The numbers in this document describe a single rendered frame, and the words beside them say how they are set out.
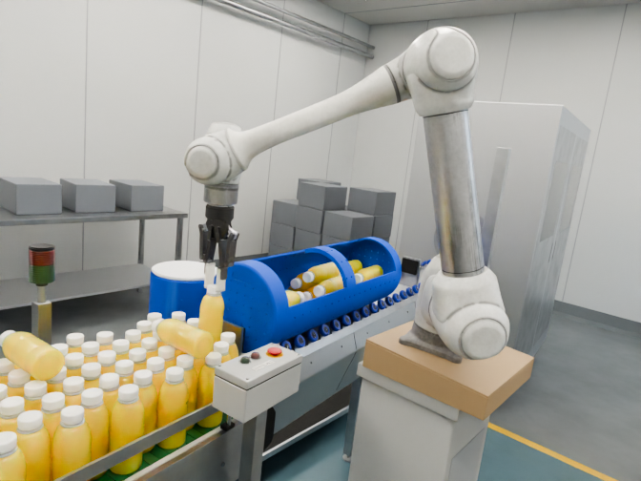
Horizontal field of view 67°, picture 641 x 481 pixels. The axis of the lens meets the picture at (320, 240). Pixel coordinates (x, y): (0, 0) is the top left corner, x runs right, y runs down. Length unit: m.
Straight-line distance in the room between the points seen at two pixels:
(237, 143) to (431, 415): 0.86
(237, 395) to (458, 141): 0.73
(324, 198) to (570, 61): 3.16
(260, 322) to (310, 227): 3.92
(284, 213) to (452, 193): 4.57
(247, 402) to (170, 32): 4.58
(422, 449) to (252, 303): 0.63
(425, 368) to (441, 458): 0.25
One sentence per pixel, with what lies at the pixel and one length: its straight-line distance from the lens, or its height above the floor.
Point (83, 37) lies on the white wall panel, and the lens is 4.93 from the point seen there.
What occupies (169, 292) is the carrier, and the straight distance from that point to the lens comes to 2.02.
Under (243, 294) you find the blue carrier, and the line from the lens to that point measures 1.50.
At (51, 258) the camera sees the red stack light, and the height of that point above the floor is 1.23.
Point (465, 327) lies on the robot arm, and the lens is 1.15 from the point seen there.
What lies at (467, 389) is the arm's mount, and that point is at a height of 1.06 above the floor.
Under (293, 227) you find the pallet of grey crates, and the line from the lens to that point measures 5.53.
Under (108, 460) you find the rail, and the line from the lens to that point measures 1.11.
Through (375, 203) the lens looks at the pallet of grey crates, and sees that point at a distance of 5.31.
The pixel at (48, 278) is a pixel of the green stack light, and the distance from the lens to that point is 1.51.
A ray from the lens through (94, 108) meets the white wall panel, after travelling 4.93.
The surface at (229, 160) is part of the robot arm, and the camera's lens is 1.10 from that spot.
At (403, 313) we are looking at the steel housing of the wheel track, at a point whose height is 0.88.
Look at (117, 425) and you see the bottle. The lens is 1.12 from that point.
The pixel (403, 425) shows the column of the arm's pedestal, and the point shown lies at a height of 0.88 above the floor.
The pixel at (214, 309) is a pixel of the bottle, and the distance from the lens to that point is 1.36.
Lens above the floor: 1.61
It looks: 11 degrees down
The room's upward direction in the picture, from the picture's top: 7 degrees clockwise
